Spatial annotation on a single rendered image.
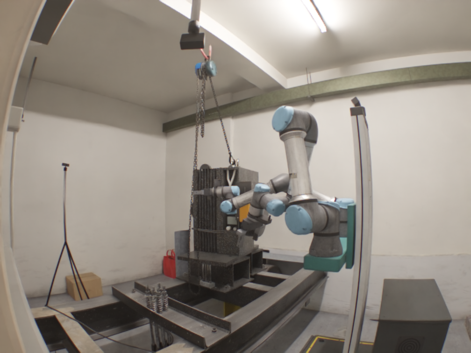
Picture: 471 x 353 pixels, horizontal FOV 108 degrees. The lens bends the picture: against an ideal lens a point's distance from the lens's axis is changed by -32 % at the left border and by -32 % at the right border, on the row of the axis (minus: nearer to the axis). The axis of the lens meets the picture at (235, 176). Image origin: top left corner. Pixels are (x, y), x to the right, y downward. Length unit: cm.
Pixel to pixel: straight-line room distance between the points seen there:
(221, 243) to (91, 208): 224
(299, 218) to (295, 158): 24
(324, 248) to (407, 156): 192
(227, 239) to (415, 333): 151
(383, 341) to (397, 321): 12
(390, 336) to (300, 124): 101
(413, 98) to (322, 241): 221
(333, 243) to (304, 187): 28
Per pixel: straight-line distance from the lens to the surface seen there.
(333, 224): 106
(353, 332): 134
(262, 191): 118
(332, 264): 105
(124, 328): 194
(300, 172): 98
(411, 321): 118
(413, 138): 283
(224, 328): 137
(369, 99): 295
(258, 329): 177
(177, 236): 230
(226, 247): 204
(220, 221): 204
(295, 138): 102
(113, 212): 391
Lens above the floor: 138
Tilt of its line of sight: 5 degrees up
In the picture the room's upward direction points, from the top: straight up
